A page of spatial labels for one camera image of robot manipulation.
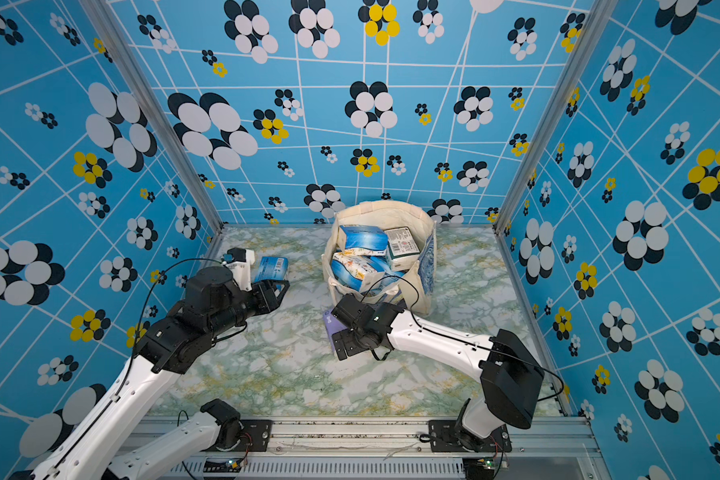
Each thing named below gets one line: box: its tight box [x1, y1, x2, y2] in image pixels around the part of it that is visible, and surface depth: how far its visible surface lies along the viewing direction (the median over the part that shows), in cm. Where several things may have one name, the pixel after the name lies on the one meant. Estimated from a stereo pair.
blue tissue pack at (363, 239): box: [338, 225, 389, 256], surface depth 87 cm
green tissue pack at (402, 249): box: [384, 226, 420, 271], surface depth 86 cm
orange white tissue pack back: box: [331, 251, 385, 293], surface depth 82 cm
